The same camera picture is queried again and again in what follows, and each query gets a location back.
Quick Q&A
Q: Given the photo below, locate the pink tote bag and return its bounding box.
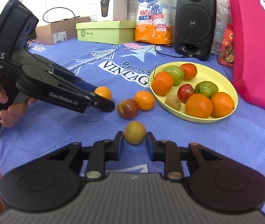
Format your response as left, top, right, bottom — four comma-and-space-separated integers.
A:
226, 0, 265, 116

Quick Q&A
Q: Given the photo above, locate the black speaker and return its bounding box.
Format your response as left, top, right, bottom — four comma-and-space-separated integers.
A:
174, 0, 217, 61

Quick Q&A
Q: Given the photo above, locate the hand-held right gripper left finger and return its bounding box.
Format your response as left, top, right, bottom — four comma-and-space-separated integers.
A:
41, 131, 125, 181

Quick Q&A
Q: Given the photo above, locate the red juice carton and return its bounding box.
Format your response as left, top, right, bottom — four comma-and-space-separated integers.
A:
218, 23, 235, 69

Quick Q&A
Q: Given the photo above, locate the orange paper cup pack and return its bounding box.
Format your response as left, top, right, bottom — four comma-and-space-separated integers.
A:
135, 0, 173, 45

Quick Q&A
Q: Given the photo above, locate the green apple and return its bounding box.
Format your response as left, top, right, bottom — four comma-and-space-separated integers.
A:
162, 65, 185, 85

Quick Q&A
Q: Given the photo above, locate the white cup box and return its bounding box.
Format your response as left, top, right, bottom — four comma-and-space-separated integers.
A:
97, 0, 128, 22

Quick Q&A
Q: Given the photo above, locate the black cable loop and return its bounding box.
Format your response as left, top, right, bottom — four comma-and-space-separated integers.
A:
43, 7, 80, 24

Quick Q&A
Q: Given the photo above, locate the green apple plate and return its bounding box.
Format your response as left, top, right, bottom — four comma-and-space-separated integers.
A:
194, 81, 219, 99

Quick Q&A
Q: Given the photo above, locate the brown kiwi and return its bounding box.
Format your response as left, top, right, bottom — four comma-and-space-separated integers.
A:
165, 95, 182, 111

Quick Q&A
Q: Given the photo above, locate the green shoe box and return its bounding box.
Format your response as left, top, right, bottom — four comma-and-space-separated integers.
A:
76, 21, 136, 44

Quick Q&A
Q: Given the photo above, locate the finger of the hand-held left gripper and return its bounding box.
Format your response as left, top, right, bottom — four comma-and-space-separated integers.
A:
89, 92, 116, 113
53, 62, 97, 96

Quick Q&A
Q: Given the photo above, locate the large orange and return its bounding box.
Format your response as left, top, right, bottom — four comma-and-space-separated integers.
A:
210, 92, 235, 118
185, 93, 213, 119

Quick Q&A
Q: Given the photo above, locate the black speaker cable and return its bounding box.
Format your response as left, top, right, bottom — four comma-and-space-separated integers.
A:
154, 44, 193, 59

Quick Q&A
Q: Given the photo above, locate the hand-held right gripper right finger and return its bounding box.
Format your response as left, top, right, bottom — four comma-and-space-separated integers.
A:
146, 131, 226, 181

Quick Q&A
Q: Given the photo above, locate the reddish medium orange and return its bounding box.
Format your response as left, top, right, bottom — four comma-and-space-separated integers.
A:
180, 63, 197, 80

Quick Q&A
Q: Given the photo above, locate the brown cardboard box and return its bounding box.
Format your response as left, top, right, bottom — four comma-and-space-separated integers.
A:
35, 16, 91, 45

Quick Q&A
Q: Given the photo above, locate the blue printed tablecloth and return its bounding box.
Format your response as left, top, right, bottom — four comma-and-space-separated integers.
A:
0, 37, 265, 215

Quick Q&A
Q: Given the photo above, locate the person's left hand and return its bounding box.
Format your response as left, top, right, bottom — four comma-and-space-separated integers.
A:
0, 77, 38, 128

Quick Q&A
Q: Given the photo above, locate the yellow plate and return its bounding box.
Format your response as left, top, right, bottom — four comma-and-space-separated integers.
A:
149, 61, 239, 123

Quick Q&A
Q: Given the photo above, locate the small yellow-orange orange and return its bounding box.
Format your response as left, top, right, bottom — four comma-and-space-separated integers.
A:
93, 86, 112, 101

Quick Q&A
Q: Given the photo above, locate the dark red apple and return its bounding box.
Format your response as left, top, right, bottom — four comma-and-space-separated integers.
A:
117, 99, 139, 120

